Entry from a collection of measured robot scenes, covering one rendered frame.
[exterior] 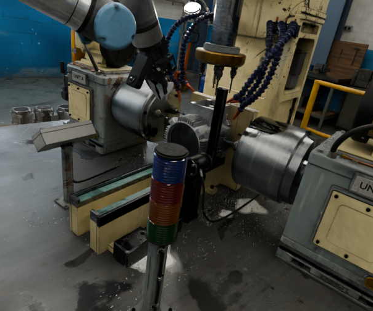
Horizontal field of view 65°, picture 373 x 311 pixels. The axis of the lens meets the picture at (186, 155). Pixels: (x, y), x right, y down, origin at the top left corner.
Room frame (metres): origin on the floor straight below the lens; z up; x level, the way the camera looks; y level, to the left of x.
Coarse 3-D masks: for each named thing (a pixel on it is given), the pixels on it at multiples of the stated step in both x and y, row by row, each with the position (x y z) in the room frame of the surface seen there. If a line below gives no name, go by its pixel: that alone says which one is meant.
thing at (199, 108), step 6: (192, 102) 1.08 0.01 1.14; (198, 102) 1.12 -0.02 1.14; (204, 102) 1.15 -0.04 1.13; (210, 102) 1.16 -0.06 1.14; (192, 108) 1.07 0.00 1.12; (198, 108) 1.06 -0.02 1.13; (204, 108) 1.04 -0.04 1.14; (210, 108) 1.04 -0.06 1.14; (228, 108) 1.12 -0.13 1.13; (198, 114) 1.05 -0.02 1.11; (204, 114) 1.04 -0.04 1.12; (210, 114) 1.02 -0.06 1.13; (210, 120) 1.02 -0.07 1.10; (210, 126) 1.03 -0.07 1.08
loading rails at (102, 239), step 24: (144, 168) 0.92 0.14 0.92; (216, 168) 1.07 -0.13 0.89; (96, 192) 0.74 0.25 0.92; (120, 192) 0.80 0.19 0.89; (144, 192) 0.78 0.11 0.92; (216, 192) 1.04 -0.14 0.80; (72, 216) 0.69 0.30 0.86; (96, 216) 0.62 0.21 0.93; (120, 216) 0.67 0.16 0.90; (144, 216) 0.75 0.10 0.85; (96, 240) 0.62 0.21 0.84
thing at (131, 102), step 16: (128, 96) 1.17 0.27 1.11; (144, 96) 1.14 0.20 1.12; (176, 96) 1.26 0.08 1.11; (112, 112) 1.22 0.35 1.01; (128, 112) 1.14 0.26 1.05; (144, 112) 1.11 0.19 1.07; (160, 112) 1.14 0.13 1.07; (176, 112) 1.21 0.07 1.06; (128, 128) 1.17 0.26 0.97; (144, 128) 1.12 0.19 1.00; (160, 128) 1.19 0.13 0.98
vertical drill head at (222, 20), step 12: (216, 0) 1.11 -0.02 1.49; (228, 0) 1.07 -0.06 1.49; (240, 0) 1.08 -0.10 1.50; (216, 12) 1.09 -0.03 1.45; (228, 12) 1.07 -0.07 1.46; (240, 12) 1.09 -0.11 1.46; (216, 24) 1.08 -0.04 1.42; (228, 24) 1.07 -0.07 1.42; (216, 36) 1.07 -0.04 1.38; (228, 36) 1.07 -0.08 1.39; (204, 48) 1.08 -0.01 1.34; (216, 48) 1.05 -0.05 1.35; (228, 48) 1.05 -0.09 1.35; (204, 60) 1.04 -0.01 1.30; (216, 60) 1.02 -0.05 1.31; (228, 60) 1.02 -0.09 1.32; (240, 60) 1.05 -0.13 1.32; (216, 72) 1.04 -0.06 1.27
